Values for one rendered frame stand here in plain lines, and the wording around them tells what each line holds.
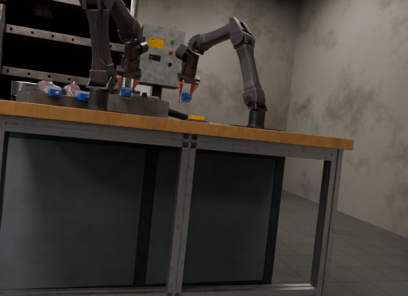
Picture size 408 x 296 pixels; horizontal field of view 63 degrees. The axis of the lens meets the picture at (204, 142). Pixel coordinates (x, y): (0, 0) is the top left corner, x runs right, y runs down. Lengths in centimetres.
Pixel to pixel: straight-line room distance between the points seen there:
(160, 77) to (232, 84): 296
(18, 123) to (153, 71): 145
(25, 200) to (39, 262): 26
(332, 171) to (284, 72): 443
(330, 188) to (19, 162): 119
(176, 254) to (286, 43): 492
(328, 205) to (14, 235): 121
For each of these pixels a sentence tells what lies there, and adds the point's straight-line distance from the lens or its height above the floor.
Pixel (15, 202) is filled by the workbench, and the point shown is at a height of 42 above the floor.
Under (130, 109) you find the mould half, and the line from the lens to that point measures 148.
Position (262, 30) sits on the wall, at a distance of 562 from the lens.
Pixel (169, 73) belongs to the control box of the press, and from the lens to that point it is 242.
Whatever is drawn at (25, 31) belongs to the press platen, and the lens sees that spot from 239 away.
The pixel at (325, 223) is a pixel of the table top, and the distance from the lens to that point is 133.
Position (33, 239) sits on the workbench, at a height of 27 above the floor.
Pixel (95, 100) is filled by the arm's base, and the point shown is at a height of 84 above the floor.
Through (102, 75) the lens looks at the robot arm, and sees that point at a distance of 122.
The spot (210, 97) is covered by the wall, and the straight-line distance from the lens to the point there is 514.
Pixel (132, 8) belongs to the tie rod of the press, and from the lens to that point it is 234.
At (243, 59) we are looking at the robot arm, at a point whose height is 108.
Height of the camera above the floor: 76
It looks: 2 degrees down
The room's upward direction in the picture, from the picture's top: 6 degrees clockwise
